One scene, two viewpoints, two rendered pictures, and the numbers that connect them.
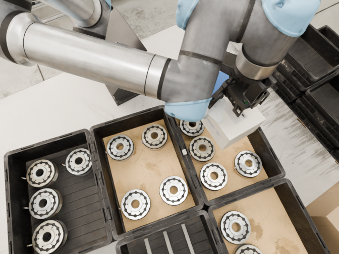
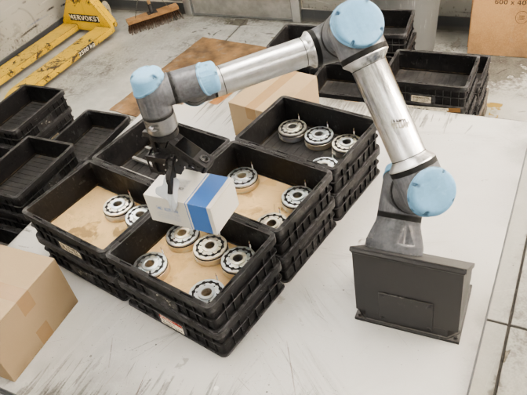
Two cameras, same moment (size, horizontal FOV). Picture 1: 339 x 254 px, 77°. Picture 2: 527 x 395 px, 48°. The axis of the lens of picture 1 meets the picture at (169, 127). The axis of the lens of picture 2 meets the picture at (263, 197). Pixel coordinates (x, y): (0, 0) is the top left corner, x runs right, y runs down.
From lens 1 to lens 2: 160 cm
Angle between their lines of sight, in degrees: 70
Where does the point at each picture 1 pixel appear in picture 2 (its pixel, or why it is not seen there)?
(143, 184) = (249, 196)
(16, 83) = not seen: outside the picture
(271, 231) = (103, 240)
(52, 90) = (479, 226)
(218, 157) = (188, 259)
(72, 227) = (283, 145)
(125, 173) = (274, 192)
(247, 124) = (158, 182)
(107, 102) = not seen: hidden behind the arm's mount
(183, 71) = not seen: hidden behind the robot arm
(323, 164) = (45, 382)
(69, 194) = (309, 155)
